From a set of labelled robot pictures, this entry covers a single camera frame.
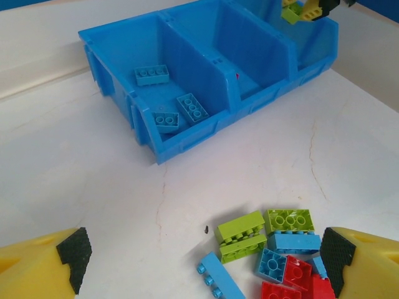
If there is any blue three-compartment plastic bin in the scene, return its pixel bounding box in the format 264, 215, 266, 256
77, 0, 340, 166

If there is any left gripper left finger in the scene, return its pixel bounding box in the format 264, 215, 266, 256
0, 226, 94, 299

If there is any green lego brick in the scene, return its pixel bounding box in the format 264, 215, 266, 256
264, 207, 314, 235
216, 210, 266, 247
280, 0, 302, 25
218, 233, 269, 265

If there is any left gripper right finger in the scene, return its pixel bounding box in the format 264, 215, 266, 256
319, 226, 399, 299

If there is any long blue lego brick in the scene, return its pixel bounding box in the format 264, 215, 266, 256
196, 251, 247, 299

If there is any red lego brick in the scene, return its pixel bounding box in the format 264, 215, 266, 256
310, 273, 339, 299
282, 254, 314, 292
260, 281, 302, 299

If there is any small square blue lego brick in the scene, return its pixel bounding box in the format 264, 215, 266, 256
255, 247, 288, 286

